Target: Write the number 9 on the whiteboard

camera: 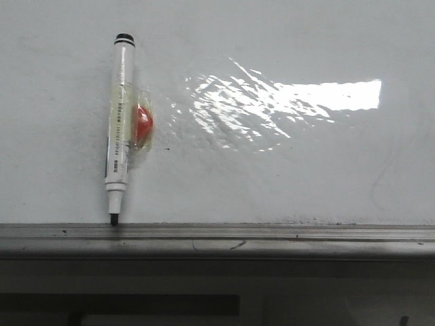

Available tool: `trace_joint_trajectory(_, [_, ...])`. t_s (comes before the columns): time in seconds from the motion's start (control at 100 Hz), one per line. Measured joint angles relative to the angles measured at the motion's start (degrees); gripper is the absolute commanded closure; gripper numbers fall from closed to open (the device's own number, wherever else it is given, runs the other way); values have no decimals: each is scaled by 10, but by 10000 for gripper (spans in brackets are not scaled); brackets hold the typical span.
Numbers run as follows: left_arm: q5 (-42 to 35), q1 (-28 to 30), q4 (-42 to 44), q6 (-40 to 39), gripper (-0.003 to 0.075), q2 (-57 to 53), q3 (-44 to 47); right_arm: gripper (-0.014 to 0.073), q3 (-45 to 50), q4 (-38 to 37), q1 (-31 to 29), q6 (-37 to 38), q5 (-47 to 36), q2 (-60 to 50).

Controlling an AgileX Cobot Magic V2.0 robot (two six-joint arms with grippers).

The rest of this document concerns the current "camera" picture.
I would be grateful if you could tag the white whiteboard marker pen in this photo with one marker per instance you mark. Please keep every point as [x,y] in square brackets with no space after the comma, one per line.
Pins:
[119,130]

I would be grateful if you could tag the aluminium whiteboard tray frame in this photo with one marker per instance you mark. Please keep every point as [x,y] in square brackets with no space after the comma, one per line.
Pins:
[216,241]

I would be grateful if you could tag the red round magnet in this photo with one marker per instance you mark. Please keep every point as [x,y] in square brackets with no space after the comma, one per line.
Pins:
[142,125]

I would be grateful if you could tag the white whiteboard surface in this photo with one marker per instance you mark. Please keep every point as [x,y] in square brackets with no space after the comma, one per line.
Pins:
[299,112]

